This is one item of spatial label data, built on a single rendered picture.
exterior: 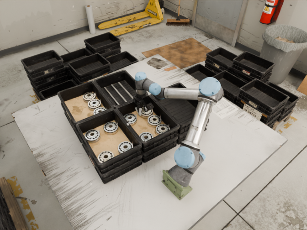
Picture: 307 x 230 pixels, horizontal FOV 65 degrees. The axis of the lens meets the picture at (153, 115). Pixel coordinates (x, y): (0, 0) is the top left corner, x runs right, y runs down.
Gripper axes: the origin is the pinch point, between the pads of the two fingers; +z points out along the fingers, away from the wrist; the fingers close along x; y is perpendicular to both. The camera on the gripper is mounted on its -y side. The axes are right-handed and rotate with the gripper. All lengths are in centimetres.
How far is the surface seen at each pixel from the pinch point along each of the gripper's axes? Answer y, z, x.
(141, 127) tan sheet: -8.7, 2.1, 7.9
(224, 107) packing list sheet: -24, 15, -72
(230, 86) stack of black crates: 14, 47, -138
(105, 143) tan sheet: -6.1, 2.2, 36.5
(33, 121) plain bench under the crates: 60, 15, 68
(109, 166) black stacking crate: -27, -2, 44
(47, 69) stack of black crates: 151, 32, 26
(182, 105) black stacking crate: -9.5, 2.2, -32.3
